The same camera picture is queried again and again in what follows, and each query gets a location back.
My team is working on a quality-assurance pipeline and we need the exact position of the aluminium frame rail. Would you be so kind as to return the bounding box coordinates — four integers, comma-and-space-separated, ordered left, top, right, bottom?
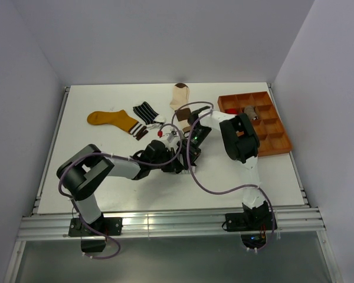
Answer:
17, 207, 326, 241

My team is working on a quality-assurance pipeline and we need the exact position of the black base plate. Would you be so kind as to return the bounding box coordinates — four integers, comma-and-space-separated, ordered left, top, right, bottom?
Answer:
68, 217, 123, 237
225, 211, 278, 232

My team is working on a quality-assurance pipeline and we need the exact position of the mustard yellow sock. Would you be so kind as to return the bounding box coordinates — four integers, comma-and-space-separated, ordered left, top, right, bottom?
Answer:
87, 110, 149, 140

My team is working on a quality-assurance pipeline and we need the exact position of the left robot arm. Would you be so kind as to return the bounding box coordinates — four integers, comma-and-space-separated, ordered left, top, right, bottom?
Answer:
57, 140, 184, 235

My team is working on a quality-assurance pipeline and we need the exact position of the grey rolled sock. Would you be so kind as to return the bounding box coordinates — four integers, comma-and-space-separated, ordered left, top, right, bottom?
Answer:
244, 105, 259, 121

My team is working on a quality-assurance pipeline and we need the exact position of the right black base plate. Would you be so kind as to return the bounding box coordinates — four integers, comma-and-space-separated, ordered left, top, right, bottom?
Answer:
225, 211, 278, 232

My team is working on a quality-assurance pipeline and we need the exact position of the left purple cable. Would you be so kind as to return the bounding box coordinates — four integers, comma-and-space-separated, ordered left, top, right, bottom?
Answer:
58, 123, 185, 260

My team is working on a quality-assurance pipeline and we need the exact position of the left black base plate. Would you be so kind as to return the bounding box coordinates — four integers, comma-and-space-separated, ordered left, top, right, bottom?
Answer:
68, 217, 123, 237

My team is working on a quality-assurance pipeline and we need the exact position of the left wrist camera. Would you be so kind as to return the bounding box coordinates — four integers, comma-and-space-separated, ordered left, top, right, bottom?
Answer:
157, 130, 179, 146

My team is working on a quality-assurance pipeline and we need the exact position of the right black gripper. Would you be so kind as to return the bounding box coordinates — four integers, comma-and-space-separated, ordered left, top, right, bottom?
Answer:
177, 126, 212, 170

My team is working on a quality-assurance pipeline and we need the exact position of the cream brown sock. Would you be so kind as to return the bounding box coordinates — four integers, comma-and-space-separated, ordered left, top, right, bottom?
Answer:
169, 83, 191, 133

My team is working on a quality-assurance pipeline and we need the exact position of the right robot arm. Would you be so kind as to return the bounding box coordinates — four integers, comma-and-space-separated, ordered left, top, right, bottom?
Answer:
178, 106, 273, 230

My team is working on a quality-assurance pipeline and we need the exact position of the wooden compartment tray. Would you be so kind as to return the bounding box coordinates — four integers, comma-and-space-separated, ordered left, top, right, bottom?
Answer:
218, 91, 293, 157

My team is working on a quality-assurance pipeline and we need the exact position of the purple cable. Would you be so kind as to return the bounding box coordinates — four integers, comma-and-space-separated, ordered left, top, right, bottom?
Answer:
171, 101, 280, 251
58, 123, 185, 260

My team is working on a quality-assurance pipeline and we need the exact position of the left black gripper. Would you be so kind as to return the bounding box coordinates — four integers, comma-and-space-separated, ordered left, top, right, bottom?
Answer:
150, 148, 183, 173

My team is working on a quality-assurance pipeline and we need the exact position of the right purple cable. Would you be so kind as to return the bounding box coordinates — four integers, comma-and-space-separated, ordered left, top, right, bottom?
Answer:
171, 101, 280, 251

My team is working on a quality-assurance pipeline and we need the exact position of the red rolled sock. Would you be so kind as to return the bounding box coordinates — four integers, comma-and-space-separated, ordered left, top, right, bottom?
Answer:
225, 108, 238, 115

